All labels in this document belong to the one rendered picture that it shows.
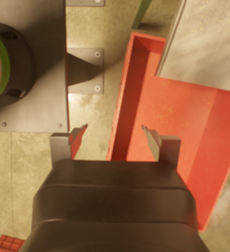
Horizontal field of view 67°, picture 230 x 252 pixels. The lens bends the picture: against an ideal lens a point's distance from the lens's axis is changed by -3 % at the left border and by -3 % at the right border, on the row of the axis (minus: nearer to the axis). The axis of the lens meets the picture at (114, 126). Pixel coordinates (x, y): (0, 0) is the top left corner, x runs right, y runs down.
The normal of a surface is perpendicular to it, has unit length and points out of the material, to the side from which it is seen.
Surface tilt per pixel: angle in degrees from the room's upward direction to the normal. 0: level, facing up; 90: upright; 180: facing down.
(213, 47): 30
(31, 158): 0
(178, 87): 0
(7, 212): 0
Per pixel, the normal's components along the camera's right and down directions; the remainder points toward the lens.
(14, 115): 0.00, 0.28
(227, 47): -0.08, 0.72
